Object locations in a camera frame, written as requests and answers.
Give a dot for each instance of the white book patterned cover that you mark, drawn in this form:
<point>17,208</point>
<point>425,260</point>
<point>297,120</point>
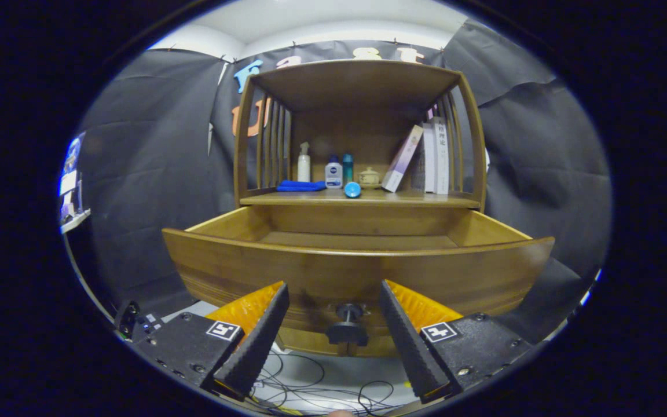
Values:
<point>426,162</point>

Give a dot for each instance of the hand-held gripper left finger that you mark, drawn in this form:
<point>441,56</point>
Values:
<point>261,344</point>

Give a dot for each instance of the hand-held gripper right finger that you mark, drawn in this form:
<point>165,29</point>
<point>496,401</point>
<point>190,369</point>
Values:
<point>411,347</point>

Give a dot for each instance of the black device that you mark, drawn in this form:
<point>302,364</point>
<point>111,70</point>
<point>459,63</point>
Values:
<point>136,318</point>

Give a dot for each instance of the bright wall poster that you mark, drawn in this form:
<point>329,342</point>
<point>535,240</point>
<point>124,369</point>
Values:
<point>70,159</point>

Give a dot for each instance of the white lotion bottle blue label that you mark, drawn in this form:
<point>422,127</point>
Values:
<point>333,175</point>

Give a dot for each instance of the teal bottle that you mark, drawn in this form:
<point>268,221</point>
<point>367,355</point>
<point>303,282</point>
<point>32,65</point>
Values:
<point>348,165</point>

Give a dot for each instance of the white blue cream tube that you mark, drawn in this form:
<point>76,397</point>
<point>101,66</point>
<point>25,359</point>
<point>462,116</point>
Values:
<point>352,190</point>

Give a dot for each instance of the purple white box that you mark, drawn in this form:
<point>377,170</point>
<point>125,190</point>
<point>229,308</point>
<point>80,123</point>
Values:
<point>403,156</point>

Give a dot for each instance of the white wall shelf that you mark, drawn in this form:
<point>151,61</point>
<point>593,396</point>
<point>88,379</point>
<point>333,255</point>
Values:
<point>76,219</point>

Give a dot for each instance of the brown wooden drawer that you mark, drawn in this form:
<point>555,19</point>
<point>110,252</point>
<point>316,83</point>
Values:
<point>333,269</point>

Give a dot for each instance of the beige lidded tea cup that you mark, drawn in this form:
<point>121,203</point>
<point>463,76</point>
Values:
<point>369,178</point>

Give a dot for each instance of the brown wooden countertop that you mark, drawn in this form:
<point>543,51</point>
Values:
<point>403,198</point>

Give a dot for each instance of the brown wooden cabinet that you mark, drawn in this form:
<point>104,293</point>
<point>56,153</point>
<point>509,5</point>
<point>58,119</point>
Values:
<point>356,81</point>

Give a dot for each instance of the blue folded cloth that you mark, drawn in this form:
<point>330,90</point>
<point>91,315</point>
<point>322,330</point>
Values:
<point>300,186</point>

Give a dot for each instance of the white pump bottle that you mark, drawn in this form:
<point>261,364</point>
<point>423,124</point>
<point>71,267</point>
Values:
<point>304,168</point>

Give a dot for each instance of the black drawer knob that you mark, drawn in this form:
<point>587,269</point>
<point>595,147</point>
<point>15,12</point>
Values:
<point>348,327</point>

